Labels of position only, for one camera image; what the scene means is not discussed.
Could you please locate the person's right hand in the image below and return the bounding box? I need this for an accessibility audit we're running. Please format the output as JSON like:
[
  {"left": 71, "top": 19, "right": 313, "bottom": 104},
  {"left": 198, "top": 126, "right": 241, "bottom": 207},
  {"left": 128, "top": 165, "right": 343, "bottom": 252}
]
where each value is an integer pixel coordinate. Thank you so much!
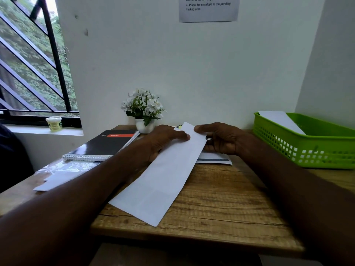
[{"left": 193, "top": 122, "right": 248, "bottom": 157}]

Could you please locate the person's left hand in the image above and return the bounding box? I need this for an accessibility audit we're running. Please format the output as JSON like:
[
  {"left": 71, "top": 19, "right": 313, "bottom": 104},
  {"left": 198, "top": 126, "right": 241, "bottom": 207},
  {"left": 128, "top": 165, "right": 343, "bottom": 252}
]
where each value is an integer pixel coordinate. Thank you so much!
[{"left": 141, "top": 124, "right": 191, "bottom": 163}]

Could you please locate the grey lined printed document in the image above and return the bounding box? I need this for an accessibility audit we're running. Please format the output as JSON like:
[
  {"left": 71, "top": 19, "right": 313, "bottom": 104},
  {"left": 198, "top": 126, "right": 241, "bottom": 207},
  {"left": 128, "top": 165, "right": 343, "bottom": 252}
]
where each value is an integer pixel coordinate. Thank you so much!
[{"left": 195, "top": 151, "right": 233, "bottom": 166}]

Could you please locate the white envelope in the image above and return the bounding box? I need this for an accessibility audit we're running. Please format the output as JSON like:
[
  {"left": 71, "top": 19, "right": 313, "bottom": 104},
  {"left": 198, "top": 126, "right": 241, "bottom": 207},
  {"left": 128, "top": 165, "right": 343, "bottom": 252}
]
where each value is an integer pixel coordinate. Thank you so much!
[
  {"left": 257, "top": 110, "right": 307, "bottom": 136},
  {"left": 108, "top": 122, "right": 208, "bottom": 228}
]

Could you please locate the clear plastic sleeve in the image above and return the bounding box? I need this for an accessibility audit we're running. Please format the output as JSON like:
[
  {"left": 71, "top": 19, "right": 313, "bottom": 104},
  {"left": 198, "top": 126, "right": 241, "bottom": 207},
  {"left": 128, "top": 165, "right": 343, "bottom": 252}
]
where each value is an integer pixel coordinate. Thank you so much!
[{"left": 34, "top": 160, "right": 101, "bottom": 192}]

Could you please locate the green plastic basket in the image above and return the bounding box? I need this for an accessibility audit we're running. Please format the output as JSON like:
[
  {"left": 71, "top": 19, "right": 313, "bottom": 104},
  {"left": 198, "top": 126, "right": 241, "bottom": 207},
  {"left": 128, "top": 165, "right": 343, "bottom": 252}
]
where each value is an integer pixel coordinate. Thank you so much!
[{"left": 252, "top": 112, "right": 355, "bottom": 170}]

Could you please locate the stack of white envelopes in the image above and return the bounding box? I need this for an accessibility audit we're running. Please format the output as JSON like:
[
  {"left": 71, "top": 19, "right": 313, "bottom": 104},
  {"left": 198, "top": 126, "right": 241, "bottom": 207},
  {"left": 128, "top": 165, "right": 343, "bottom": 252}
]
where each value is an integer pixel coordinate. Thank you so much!
[{"left": 33, "top": 170, "right": 84, "bottom": 192}]

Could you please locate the person's right forearm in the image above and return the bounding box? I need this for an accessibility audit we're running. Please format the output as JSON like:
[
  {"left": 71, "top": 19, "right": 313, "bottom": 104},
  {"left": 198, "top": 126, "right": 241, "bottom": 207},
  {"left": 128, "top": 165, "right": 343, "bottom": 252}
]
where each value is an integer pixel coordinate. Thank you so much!
[{"left": 236, "top": 134, "right": 355, "bottom": 266}]

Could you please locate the person's left forearm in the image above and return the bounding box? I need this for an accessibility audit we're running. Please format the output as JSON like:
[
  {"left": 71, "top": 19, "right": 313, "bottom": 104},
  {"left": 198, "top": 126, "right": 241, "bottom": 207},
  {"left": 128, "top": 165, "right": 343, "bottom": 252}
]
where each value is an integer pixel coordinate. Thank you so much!
[{"left": 0, "top": 141, "right": 152, "bottom": 266}]

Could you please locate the white flower plant in pot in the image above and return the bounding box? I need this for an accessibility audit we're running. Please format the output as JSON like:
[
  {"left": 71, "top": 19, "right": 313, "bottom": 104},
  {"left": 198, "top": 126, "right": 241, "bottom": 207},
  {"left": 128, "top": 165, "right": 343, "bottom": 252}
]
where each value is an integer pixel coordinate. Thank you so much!
[{"left": 120, "top": 88, "right": 166, "bottom": 135}]

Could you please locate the black spiral notebook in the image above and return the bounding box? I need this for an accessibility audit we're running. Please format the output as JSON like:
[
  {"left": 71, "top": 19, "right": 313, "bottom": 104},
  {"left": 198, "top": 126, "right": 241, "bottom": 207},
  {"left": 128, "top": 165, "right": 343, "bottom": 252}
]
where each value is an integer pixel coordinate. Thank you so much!
[{"left": 62, "top": 129, "right": 141, "bottom": 163}]

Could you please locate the small cream jar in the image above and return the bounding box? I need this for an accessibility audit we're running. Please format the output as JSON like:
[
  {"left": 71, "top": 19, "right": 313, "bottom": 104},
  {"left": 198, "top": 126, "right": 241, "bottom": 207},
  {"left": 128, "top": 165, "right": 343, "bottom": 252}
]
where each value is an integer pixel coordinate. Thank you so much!
[{"left": 45, "top": 116, "right": 64, "bottom": 133}]

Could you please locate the white window sill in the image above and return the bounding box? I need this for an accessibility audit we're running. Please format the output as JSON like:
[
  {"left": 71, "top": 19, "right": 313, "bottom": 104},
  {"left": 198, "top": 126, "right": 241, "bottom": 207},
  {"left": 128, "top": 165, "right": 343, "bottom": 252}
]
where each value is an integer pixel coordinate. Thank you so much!
[{"left": 3, "top": 124, "right": 85, "bottom": 137}]

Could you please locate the paper notice sheet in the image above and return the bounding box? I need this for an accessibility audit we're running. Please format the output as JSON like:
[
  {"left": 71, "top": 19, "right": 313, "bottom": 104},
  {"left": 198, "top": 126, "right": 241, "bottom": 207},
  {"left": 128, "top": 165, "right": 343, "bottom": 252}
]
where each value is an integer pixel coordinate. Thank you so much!
[{"left": 178, "top": 0, "right": 241, "bottom": 23}]

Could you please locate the black window grille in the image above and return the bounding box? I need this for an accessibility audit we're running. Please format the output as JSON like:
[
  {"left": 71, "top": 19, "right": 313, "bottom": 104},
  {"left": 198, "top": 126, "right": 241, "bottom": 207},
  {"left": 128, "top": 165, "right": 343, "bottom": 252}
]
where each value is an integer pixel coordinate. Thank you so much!
[{"left": 0, "top": 0, "right": 83, "bottom": 128}]

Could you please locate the black backpack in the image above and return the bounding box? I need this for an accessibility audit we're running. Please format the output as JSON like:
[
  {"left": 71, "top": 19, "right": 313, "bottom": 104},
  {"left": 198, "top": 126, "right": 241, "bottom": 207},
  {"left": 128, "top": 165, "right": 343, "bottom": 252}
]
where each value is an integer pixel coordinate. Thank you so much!
[{"left": 0, "top": 122, "right": 36, "bottom": 194}]

